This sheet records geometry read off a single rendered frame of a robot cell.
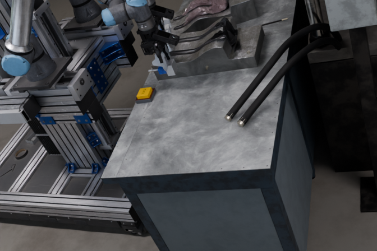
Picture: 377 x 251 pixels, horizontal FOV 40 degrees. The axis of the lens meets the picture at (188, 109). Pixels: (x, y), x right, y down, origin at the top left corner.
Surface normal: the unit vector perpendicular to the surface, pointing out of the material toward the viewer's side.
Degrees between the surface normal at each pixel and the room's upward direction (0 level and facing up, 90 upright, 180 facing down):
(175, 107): 0
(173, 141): 0
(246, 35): 0
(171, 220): 90
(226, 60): 90
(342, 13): 90
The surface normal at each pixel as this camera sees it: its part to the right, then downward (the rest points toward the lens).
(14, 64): 0.01, 0.70
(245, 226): -0.22, 0.66
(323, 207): -0.33, -0.75
